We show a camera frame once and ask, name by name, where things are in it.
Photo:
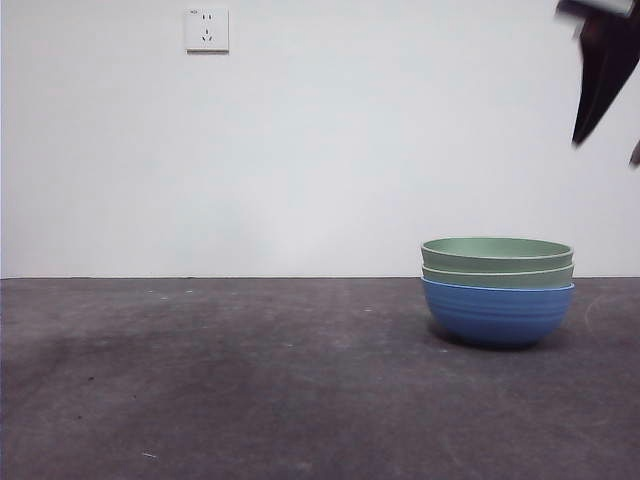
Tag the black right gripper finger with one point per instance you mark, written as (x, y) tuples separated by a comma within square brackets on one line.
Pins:
[(602, 70), (636, 156)]

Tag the pale green ribbed bowl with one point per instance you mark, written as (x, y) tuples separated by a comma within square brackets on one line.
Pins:
[(495, 262), (495, 281)]

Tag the blue ribbed bowl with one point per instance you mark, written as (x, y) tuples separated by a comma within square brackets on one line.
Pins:
[(495, 315)]

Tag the white wall socket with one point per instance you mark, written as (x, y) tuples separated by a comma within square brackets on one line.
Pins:
[(207, 30)]

